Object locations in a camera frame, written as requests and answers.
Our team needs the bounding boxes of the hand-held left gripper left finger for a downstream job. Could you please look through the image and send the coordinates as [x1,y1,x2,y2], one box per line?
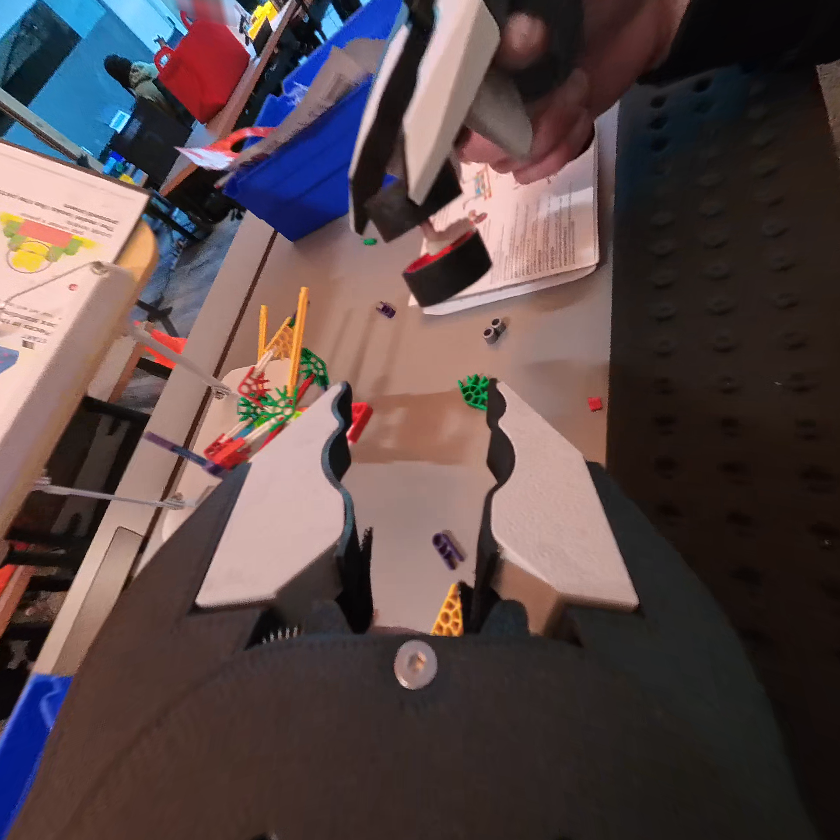
[195,382,375,634]

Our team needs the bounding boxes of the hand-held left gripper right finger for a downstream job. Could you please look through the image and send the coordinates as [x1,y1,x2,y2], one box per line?
[459,378,641,634]

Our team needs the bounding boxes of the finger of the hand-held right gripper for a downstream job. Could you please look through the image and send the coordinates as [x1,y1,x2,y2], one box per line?
[402,0,504,206]
[348,25,429,235]

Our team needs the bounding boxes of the colourful construction toy model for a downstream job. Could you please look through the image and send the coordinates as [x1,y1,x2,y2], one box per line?
[203,285,375,473]

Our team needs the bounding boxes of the white axle rod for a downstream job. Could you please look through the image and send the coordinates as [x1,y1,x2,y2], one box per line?
[423,222,475,258]

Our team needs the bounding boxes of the blue plastic bin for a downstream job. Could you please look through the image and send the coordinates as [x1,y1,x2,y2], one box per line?
[223,66,398,242]
[0,675,73,821]
[252,0,403,126]

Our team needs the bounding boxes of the person's right forearm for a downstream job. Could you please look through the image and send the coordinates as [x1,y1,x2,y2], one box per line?
[640,0,840,86]

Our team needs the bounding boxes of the person's right hand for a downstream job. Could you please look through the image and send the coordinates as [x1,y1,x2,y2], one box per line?
[453,0,690,188]

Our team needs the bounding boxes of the white instruction booklet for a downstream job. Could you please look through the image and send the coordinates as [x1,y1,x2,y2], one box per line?
[408,138,601,316]

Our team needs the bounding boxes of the yellow fan connector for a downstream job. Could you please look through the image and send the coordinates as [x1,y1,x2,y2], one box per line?
[430,583,465,636]

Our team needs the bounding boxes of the red container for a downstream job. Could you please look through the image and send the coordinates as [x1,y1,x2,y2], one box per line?
[154,18,252,123]

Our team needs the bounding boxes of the orange block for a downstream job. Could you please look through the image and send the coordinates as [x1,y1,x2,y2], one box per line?
[134,320,189,370]

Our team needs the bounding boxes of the black perforated chair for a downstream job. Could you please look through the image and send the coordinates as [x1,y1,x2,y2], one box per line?
[607,62,840,723]

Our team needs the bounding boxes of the white document stand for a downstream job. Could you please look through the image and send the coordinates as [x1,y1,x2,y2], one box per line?
[0,220,329,552]

